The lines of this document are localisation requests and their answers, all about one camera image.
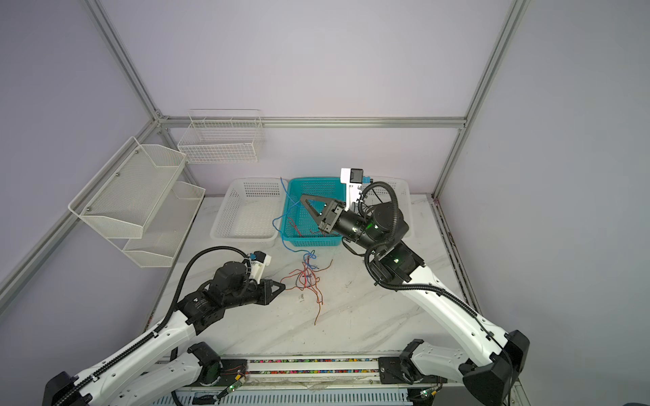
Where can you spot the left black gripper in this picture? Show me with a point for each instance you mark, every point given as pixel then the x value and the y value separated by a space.
pixel 267 296

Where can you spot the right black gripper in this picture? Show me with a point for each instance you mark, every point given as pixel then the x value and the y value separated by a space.
pixel 327 213

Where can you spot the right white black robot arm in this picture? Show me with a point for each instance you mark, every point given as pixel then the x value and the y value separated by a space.
pixel 490 359

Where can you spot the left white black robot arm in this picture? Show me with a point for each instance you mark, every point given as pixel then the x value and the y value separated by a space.
pixel 165 358

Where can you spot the teal plastic basket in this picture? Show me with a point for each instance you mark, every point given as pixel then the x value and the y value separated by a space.
pixel 297 226

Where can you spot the right white plastic basket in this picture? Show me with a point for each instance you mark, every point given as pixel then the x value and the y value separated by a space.
pixel 401 193

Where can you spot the white plastic basket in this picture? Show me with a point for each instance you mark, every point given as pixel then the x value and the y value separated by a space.
pixel 247 211
pixel 401 193

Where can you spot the left white plastic basket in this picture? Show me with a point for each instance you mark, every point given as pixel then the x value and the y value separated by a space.
pixel 247 211

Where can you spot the upper white mesh shelf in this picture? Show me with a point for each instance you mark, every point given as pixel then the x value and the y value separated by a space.
pixel 122 200

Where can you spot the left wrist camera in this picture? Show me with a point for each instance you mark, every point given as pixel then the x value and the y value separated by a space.
pixel 258 262

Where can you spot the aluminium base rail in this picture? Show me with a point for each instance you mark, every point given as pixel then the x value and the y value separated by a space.
pixel 321 380

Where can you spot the white wire wall basket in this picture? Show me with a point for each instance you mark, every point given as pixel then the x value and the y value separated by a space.
pixel 216 136

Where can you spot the aluminium frame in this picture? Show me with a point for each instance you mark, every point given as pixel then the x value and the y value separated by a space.
pixel 15 284

